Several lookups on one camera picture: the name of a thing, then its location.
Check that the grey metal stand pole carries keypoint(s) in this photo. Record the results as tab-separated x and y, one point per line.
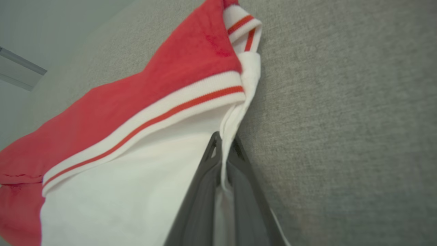
17	71

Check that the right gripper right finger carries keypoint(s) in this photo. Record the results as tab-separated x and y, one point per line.
251	215

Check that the red jersey with white sleeves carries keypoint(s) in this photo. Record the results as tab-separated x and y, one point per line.
136	177

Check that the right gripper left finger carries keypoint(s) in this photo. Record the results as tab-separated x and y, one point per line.
199	205

